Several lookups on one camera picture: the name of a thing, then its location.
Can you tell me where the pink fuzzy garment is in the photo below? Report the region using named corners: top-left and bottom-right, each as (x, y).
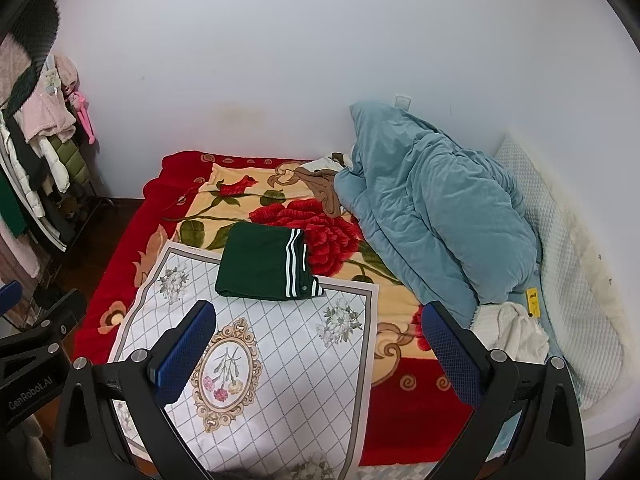
top-left (0, 42), bottom-right (81, 143)

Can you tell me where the green hanging cloth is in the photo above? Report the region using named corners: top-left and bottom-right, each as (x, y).
top-left (0, 170), bottom-right (26, 236)

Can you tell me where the white puffer jacket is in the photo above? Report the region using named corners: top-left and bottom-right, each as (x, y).
top-left (0, 110), bottom-right (71, 218)

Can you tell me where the brown cloth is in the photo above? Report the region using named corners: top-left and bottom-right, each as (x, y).
top-left (292, 166), bottom-right (358, 218)

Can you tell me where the black knit garment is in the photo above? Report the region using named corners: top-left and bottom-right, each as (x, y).
top-left (0, 0), bottom-right (61, 111)

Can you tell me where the white cloth with dark print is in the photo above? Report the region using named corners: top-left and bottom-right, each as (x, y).
top-left (300, 152), bottom-right (356, 173)

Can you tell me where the white floral lattice mat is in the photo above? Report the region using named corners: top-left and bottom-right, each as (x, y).
top-left (107, 240), bottom-right (381, 480)

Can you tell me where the brown plush toy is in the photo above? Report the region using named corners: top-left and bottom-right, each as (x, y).
top-left (59, 195), bottom-right (83, 221)

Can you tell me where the metal clothes rack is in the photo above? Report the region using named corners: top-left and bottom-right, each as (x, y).
top-left (30, 160), bottom-right (118, 311)

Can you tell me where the red floral blanket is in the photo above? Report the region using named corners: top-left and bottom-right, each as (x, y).
top-left (71, 150), bottom-right (476, 468)

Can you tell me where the white quilted pillow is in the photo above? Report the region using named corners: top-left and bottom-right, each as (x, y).
top-left (492, 132), bottom-right (633, 411)

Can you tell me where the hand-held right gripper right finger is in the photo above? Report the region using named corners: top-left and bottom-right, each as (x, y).
top-left (421, 301), bottom-right (587, 480)

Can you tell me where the green white-striped jacket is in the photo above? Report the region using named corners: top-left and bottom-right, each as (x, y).
top-left (215, 222), bottom-right (325, 302)

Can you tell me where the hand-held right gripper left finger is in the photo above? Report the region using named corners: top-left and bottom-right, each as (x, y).
top-left (54, 300), bottom-right (236, 480)

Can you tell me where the black jacket with white trim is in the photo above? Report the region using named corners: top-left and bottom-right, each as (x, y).
top-left (10, 115), bottom-right (76, 253)

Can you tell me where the pink plastic toy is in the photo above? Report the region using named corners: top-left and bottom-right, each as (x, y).
top-left (70, 91), bottom-right (97, 145)

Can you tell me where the pale pink hanging cloth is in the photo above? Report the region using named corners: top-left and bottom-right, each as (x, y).
top-left (0, 220), bottom-right (41, 278)

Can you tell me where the white fluffy cloth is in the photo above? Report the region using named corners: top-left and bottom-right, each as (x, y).
top-left (470, 301), bottom-right (551, 365)

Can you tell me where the olive puffer vest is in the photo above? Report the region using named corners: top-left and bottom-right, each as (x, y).
top-left (50, 137), bottom-right (91, 191)

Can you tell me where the light blue quilt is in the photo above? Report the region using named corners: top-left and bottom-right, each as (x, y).
top-left (334, 101), bottom-right (543, 315)

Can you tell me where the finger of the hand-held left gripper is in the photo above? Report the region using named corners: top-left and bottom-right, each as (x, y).
top-left (0, 280), bottom-right (24, 331)
top-left (0, 289), bottom-right (88, 361)

